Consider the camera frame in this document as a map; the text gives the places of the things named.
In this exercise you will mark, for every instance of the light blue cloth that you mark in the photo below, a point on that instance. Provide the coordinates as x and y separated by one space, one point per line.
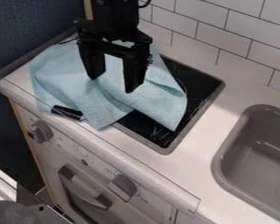
107 90

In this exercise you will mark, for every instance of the toy sink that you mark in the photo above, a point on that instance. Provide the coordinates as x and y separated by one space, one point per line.
256 163

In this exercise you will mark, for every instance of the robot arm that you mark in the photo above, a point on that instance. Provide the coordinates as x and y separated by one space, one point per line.
112 8

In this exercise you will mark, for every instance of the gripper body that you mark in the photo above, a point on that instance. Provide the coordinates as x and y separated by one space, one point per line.
111 32

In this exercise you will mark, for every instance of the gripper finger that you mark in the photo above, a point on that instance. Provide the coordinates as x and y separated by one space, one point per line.
135 68
92 61

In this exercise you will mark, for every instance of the toy stove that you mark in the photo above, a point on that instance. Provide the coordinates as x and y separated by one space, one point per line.
189 96

